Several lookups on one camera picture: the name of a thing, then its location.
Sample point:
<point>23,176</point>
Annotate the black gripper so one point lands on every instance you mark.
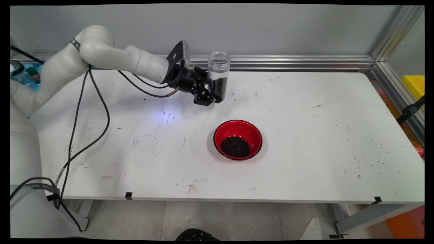
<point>184,79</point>

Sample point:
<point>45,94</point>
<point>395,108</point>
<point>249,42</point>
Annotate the clear jar of black grains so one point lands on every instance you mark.
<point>218,84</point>

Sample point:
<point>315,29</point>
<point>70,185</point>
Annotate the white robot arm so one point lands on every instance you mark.
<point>108,54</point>

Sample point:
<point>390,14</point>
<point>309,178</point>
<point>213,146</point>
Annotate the red bowl with black rim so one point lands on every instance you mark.
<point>237,128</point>

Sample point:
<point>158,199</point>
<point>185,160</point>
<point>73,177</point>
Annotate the black grains pile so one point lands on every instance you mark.
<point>235,147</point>

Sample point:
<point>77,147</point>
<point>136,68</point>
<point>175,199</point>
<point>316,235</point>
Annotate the black tape marker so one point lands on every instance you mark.
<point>377,200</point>
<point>129,196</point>

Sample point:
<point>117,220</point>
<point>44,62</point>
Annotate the black round floor object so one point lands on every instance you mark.
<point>196,235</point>

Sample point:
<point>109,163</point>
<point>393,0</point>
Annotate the blue patterned cloth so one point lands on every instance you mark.
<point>34,84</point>

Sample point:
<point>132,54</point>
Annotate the grey table leg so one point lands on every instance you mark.
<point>83,213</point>
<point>366,217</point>

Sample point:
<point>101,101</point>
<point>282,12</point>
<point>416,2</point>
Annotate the black stand bar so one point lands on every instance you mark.
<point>408,111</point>

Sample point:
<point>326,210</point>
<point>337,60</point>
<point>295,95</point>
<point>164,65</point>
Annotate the yellow plastic box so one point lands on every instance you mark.
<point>415,84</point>

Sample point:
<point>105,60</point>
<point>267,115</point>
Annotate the orange floor object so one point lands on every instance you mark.
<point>408,223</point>

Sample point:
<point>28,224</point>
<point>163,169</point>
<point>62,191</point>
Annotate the wrist camera with black bracket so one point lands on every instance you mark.
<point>179,52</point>

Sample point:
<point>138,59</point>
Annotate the long aluminium frame rail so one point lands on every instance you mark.
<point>288,62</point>

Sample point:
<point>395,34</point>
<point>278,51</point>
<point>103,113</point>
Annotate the short aluminium frame rail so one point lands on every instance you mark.
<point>396,91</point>

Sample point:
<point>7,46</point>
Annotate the aluminium frame post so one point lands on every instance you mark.
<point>396,32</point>

